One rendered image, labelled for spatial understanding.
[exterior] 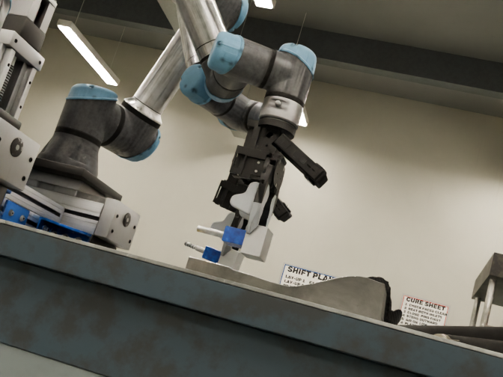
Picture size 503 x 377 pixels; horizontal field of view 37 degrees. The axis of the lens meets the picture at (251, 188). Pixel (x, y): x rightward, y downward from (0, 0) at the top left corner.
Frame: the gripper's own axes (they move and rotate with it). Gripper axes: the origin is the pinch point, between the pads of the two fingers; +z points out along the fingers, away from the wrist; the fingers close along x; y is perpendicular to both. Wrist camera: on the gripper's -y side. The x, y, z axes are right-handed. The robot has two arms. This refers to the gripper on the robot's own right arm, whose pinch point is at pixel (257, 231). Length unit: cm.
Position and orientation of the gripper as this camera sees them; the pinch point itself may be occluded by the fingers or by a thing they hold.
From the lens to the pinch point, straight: 132.4
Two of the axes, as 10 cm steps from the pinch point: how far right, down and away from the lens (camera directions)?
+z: -2.8, 9.3, -2.2
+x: -2.1, -2.9, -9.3
